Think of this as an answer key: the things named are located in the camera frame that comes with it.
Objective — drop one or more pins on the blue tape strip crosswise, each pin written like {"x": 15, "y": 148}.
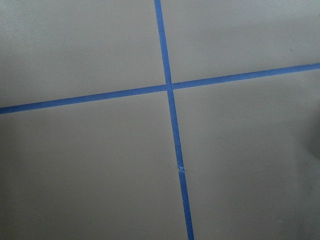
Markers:
{"x": 158, "y": 88}

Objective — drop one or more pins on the blue tape strip lengthwise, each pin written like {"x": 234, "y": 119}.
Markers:
{"x": 174, "y": 120}

